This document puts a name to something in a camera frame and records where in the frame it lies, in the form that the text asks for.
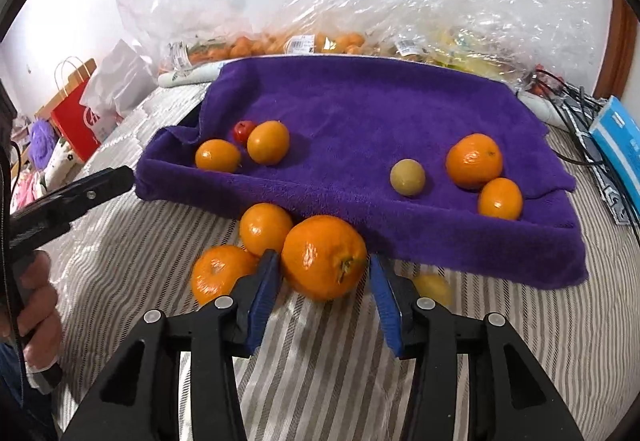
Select mandarin orange with stem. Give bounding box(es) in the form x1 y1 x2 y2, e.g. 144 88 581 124
445 133 504 191

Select dark blue clothing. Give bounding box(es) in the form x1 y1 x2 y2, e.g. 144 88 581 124
0 346 56 441

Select oval orange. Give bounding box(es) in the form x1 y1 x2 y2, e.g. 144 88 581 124
247 120 291 166

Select purple towel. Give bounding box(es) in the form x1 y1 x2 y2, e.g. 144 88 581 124
134 57 590 291

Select small orange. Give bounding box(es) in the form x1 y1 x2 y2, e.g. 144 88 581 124
194 139 242 173

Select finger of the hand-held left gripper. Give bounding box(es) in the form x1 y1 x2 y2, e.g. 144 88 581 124
30 165 137 227

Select small yellow fruit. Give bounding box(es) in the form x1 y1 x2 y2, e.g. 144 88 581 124
412 272 455 307

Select red cherry tomato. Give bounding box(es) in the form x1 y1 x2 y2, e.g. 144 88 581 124
233 120 257 145

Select bagged red tomatoes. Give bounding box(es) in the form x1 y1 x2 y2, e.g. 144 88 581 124
525 65 568 97

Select red paper bag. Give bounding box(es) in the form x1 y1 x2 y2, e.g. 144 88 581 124
36 56 108 163

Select large orange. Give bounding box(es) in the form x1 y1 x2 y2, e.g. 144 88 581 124
280 214 368 302

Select person's left hand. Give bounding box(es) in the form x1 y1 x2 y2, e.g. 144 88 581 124
14 251 63 372

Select pink cloth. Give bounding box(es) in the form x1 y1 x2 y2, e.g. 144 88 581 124
10 168 48 214

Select purple plush item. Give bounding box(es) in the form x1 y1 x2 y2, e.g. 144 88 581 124
27 118 56 167

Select black cables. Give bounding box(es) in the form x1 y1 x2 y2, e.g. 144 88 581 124
520 66 640 242

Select bagged yellow fruits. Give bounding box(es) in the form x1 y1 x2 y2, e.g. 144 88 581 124
435 27 511 78

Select white plastic bag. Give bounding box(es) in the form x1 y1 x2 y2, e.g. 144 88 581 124
80 38 156 132

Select blue tissue pack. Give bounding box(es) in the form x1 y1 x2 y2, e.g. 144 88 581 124
589 95 640 217

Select grey patterned packet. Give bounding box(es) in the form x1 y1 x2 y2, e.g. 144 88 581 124
555 96 636 226

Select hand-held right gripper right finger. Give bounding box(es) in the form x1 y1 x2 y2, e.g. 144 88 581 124
369 252 586 441

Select striped bed sheet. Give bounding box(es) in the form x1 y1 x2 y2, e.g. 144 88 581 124
10 81 640 441

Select white floral fabric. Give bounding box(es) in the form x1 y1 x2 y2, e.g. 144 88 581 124
42 138 86 189

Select round orange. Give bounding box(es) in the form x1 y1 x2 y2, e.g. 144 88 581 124
239 202 295 257
477 178 524 221

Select pile of bagged mandarins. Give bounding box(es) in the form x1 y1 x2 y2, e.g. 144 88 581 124
280 31 367 56
160 35 281 72

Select small yellow-green fruit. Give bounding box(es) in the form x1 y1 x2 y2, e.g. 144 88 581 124
390 158 427 196

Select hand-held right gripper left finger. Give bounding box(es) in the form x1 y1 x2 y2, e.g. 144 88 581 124
60 248 282 441

